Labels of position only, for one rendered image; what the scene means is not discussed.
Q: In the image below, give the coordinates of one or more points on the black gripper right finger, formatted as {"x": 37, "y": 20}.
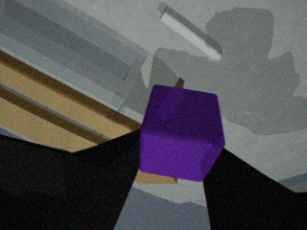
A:
{"x": 241, "y": 198}

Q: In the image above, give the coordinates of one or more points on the purple cube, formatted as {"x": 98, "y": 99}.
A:
{"x": 181, "y": 134}

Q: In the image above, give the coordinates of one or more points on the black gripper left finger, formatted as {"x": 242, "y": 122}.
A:
{"x": 86, "y": 190}

